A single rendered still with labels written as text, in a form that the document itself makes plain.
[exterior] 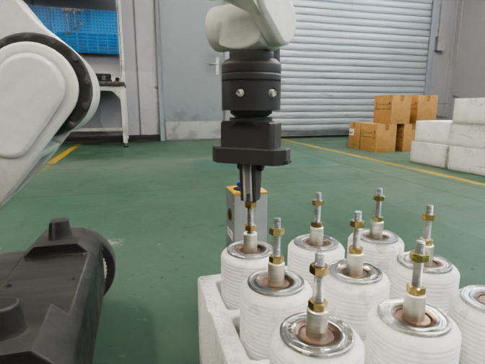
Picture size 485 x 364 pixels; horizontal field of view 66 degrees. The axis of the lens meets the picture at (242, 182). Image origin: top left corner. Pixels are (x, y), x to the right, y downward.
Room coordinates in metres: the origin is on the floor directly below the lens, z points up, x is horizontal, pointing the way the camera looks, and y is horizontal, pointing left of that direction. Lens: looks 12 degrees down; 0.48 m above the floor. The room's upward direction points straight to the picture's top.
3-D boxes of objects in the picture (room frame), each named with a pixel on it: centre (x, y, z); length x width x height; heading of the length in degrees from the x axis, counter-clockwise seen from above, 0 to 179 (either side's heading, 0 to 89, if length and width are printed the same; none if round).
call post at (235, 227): (0.75, -0.01, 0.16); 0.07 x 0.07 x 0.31; 16
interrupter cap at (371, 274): (0.49, -0.16, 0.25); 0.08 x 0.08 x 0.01
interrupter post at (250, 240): (0.57, -0.01, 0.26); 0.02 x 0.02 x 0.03
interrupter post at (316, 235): (0.60, -0.13, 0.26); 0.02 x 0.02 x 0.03
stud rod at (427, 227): (0.52, -0.27, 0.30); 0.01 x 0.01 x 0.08
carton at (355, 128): (4.40, -1.45, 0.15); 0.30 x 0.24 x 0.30; 105
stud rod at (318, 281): (0.34, -0.08, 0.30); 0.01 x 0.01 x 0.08
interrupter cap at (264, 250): (0.57, -0.01, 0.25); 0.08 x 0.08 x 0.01
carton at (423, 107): (4.24, -1.97, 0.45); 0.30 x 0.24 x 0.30; 13
